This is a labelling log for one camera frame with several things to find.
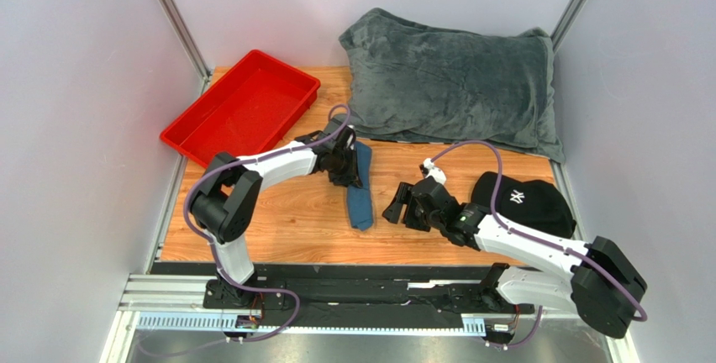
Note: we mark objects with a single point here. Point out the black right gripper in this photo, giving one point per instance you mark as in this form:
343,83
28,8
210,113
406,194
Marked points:
411,208

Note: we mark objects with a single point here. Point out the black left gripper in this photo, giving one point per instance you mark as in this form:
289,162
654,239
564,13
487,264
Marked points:
350,176

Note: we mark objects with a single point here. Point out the blue t shirt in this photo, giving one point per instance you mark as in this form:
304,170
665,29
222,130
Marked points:
359,200

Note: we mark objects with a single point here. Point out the red plastic tray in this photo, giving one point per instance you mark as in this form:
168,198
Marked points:
246,111

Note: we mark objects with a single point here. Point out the black baseball cap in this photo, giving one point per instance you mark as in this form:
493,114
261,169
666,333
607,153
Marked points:
536,204

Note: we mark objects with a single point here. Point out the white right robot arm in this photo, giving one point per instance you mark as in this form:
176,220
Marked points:
594,280

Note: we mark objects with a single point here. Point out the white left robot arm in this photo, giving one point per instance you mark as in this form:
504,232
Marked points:
221,204

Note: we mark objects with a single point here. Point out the grey plush pillow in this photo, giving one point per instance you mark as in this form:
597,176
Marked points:
416,83

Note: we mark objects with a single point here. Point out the left aluminium frame post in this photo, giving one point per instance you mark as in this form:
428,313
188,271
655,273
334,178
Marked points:
183,33

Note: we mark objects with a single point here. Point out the aluminium frame post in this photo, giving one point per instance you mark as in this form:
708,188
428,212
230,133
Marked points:
567,19
183,33

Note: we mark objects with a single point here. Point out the right aluminium frame post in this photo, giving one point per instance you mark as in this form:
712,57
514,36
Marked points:
567,19

